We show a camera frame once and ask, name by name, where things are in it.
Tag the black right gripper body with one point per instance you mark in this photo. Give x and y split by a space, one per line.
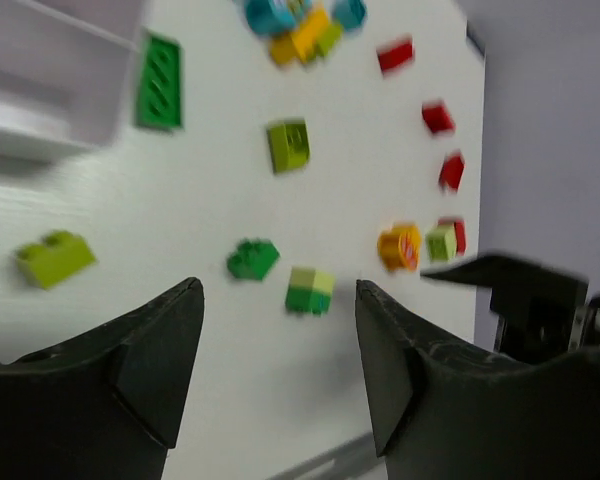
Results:
535 326

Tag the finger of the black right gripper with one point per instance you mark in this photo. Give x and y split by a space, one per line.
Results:
497 270

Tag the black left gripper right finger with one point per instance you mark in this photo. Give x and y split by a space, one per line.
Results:
442 408

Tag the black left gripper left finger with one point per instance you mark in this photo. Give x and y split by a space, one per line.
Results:
108 403

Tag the dark green small lego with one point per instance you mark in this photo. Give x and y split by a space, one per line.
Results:
252 259

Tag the lime rounded lego brick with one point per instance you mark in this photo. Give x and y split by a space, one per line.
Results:
327 40

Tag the red lego under gripper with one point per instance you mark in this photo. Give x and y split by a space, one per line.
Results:
460 233

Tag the pale lime lego right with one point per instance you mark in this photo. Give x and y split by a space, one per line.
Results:
441 243

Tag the yellow orange flower lego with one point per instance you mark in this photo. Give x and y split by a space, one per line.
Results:
399 247

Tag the red lego brick far right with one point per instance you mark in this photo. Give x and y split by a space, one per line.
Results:
451 172

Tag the red lego brick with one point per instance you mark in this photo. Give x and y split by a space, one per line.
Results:
437 117
395 55
451 172

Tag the olive lime small lego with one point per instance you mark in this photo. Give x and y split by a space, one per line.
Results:
55 258

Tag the green and pale lego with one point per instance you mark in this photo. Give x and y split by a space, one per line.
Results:
309 291

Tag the red lego brick top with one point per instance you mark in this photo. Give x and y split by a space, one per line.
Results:
395 55

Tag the lime sloped lego center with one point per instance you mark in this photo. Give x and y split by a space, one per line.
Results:
288 145

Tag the dark green long lego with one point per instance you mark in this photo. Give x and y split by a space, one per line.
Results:
158 102

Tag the teal small lego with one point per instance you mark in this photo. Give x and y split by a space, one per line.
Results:
350 14

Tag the yellow lego brick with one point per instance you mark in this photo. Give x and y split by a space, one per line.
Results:
298 44

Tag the white compartment container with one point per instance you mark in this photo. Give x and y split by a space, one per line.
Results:
65 74

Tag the teal printed round lego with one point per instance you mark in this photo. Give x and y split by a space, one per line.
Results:
273 17

